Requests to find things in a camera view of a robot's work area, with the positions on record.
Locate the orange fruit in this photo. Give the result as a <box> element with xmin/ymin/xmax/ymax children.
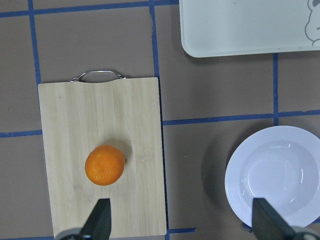
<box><xmin>84</xmin><ymin>145</ymin><xmax>126</xmax><ymax>186</ymax></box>

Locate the white round plate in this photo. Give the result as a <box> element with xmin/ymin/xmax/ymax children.
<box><xmin>224</xmin><ymin>125</ymin><xmax>320</xmax><ymax>227</ymax></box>

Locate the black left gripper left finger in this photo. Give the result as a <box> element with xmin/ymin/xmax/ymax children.
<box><xmin>80</xmin><ymin>198</ymin><xmax>111</xmax><ymax>240</ymax></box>

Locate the cream bear tray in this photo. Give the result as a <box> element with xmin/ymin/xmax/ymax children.
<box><xmin>179</xmin><ymin>0</ymin><xmax>320</xmax><ymax>58</ymax></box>

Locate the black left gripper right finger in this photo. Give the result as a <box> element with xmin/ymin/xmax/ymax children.
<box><xmin>251</xmin><ymin>198</ymin><xmax>295</xmax><ymax>240</ymax></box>

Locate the bamboo cutting board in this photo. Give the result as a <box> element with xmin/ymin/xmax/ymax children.
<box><xmin>38</xmin><ymin>76</ymin><xmax>167</xmax><ymax>238</ymax></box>

